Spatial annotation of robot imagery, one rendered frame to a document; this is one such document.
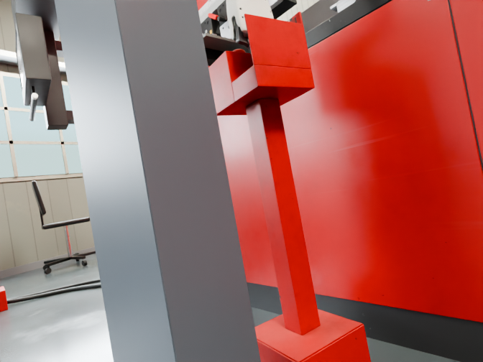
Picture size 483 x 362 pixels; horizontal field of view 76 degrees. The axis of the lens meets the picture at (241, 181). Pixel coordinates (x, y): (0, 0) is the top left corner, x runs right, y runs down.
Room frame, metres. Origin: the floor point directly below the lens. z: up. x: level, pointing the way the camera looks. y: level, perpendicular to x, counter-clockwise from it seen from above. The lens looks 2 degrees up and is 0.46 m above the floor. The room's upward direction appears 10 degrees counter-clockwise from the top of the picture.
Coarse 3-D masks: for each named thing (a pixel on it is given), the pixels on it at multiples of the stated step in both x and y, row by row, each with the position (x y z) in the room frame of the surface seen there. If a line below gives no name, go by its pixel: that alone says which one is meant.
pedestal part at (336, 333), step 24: (264, 336) 0.72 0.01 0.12; (288, 336) 0.70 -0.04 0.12; (312, 336) 0.68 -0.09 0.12; (336, 336) 0.66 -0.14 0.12; (360, 336) 0.69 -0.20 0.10; (264, 360) 0.70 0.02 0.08; (288, 360) 0.62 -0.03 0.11; (312, 360) 0.61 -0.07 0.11; (336, 360) 0.65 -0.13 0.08; (360, 360) 0.68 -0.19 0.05
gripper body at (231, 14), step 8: (232, 0) 0.64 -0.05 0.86; (240, 0) 0.64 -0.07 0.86; (248, 0) 0.65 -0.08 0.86; (256, 0) 0.66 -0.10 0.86; (264, 0) 0.67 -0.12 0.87; (232, 8) 0.65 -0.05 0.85; (240, 8) 0.64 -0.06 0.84; (248, 8) 0.64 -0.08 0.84; (256, 8) 0.65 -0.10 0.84; (264, 8) 0.67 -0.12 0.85; (232, 16) 0.65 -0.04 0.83; (240, 16) 0.64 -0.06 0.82; (264, 16) 0.67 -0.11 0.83; (272, 16) 0.68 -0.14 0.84; (232, 24) 0.66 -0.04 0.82; (240, 24) 0.64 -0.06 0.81; (232, 32) 0.66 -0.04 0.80
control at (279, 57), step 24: (264, 24) 0.63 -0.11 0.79; (288, 24) 0.67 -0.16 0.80; (264, 48) 0.63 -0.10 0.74; (288, 48) 0.66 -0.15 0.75; (216, 72) 0.73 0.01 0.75; (240, 72) 0.70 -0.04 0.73; (264, 72) 0.62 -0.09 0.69; (288, 72) 0.65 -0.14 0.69; (216, 96) 0.75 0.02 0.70; (240, 96) 0.66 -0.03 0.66; (264, 96) 0.69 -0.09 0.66; (288, 96) 0.72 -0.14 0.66
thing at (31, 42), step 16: (16, 16) 1.59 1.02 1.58; (32, 16) 1.63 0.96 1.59; (16, 32) 1.73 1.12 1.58; (32, 32) 1.63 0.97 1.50; (16, 48) 1.88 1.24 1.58; (32, 48) 1.62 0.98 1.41; (32, 64) 1.61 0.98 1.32; (48, 64) 1.66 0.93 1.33; (32, 80) 1.63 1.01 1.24; (48, 80) 1.66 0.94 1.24
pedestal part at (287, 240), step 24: (264, 120) 0.70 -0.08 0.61; (264, 144) 0.70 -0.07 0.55; (264, 168) 0.71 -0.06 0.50; (288, 168) 0.72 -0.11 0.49; (264, 192) 0.73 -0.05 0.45; (288, 192) 0.71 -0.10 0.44; (288, 216) 0.70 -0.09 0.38; (288, 240) 0.70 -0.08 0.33; (288, 264) 0.69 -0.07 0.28; (288, 288) 0.71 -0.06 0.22; (312, 288) 0.72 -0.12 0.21; (288, 312) 0.72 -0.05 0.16; (312, 312) 0.71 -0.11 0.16
